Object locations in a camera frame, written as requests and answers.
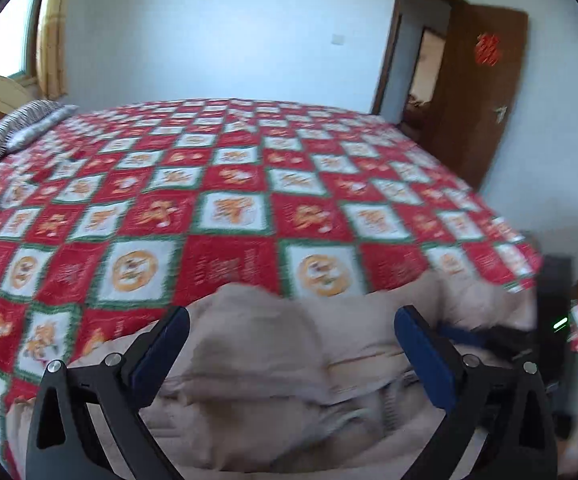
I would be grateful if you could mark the red paper door decoration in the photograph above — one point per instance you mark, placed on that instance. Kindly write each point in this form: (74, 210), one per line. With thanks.
(487, 49)

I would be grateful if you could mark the white wall switch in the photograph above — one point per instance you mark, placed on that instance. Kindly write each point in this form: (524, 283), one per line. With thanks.
(338, 38)

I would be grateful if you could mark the striped pillow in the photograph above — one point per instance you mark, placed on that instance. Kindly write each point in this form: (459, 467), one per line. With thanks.
(4, 135)

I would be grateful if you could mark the dark wooden door frame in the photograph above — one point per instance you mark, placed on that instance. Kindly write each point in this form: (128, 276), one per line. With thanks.
(389, 50)

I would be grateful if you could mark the grey patterned pillow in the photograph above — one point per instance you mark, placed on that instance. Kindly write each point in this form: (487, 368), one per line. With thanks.
(44, 122)

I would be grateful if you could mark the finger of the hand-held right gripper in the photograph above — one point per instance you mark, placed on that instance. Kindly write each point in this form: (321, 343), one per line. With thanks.
(489, 337)

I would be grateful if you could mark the beige quilted jacket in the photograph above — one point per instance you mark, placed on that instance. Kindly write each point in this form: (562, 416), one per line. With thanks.
(269, 360)

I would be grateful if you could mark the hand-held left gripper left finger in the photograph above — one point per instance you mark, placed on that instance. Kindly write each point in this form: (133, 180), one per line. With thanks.
(161, 355)

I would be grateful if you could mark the red checked printed quilt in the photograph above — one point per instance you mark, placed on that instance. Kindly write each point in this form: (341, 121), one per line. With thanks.
(229, 260)

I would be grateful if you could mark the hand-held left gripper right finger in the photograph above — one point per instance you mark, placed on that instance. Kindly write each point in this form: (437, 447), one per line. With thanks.
(424, 355)

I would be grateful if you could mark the brown wooden door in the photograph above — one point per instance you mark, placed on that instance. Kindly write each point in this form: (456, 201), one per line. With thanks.
(479, 125)

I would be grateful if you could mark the narrow yellow curtain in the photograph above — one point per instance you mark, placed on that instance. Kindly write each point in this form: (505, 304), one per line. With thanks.
(51, 35)

